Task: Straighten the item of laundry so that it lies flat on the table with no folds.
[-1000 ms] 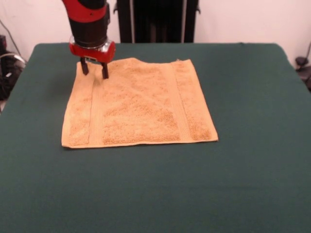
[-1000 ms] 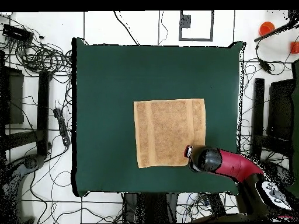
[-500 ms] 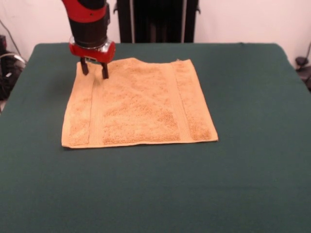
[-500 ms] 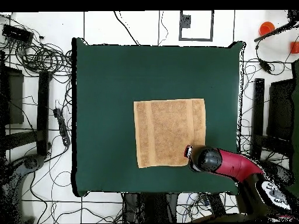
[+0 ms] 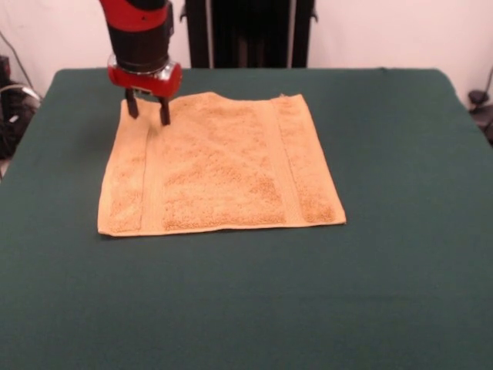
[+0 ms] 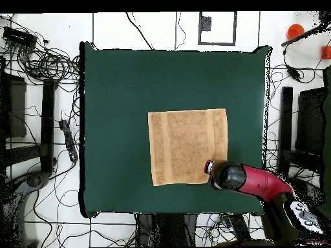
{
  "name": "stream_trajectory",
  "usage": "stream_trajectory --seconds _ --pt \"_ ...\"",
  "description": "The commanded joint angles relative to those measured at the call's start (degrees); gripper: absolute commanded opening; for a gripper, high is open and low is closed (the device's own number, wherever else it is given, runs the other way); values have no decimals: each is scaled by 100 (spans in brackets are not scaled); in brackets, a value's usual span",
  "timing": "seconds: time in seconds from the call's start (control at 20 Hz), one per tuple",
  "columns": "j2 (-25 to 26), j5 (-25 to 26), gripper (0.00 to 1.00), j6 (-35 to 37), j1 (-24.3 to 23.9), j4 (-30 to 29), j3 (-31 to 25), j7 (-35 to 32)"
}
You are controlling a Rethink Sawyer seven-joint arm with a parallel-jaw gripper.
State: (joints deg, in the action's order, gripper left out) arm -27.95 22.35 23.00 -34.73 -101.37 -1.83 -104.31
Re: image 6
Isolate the tan terry towel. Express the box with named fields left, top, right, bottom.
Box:
left=147, top=108, right=229, bottom=187

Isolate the dark flat panel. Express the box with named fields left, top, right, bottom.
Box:
left=295, top=87, right=326, bottom=156
left=0, top=73, right=27, bottom=139

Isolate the black power strip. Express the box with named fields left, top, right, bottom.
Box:
left=58, top=119, right=79, bottom=163
left=230, top=213, right=251, bottom=242

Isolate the black stand bar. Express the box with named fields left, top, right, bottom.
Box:
left=277, top=86, right=294, bottom=178
left=40, top=78, right=58, bottom=173

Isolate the dark green table cloth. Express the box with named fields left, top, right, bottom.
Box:
left=79, top=41, right=272, bottom=218

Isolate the black power adapter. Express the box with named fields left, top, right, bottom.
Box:
left=285, top=64, right=302, bottom=82

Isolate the hanging green cloth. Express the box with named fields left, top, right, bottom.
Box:
left=307, top=68, right=331, bottom=220

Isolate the orange cup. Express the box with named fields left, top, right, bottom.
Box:
left=286, top=23, right=305, bottom=41

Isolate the black rod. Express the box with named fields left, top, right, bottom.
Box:
left=281, top=23, right=331, bottom=47

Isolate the black electronics box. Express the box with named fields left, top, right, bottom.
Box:
left=2, top=26, right=38, bottom=48

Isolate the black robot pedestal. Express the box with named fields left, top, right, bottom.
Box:
left=135, top=213, right=198, bottom=247

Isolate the grey square floor frame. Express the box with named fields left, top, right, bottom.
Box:
left=198, top=11, right=237, bottom=47

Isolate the tangled black cable bundle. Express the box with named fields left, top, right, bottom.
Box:
left=15, top=46, right=81, bottom=86

